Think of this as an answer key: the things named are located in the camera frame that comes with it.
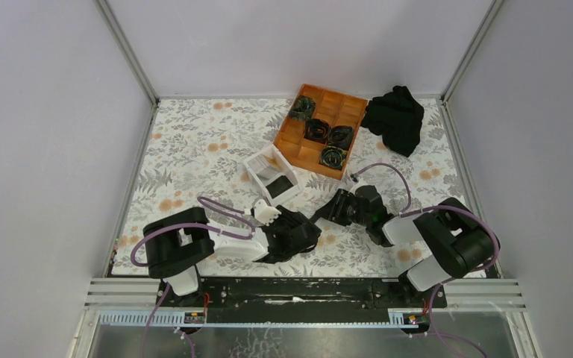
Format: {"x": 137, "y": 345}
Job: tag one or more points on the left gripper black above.
{"x": 292, "y": 218}

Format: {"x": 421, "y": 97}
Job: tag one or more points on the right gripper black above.
{"x": 333, "y": 209}

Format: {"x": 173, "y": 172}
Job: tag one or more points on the white plastic card box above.
{"x": 275, "y": 177}

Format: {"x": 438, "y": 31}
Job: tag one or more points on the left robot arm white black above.
{"x": 172, "y": 248}

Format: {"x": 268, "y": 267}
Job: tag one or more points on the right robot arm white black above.
{"x": 459, "y": 242}

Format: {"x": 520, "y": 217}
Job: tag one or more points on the black card in box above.
{"x": 279, "y": 186}

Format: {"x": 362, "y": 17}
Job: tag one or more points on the dark rolled item bottom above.
{"x": 333, "y": 157}

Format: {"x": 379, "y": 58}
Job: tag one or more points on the dark rolled item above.
{"x": 333, "y": 157}
{"x": 341, "y": 137}
{"x": 317, "y": 130}
{"x": 302, "y": 108}

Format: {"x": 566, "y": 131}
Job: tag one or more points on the dark rolled item right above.
{"x": 341, "y": 137}

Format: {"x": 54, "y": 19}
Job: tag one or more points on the dark rolled item middle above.
{"x": 317, "y": 130}

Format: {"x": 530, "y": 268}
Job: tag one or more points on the black crumpled cloth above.
{"x": 397, "y": 118}

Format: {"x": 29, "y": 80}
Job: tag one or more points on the orange compartment tray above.
{"x": 333, "y": 107}

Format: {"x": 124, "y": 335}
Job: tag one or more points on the dark rolled item top left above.
{"x": 302, "y": 108}

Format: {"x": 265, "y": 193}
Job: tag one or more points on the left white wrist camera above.
{"x": 263, "y": 213}

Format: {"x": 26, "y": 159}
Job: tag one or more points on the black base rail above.
{"x": 298, "y": 298}

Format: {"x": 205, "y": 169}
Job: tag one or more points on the slotted cable duct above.
{"x": 198, "y": 320}

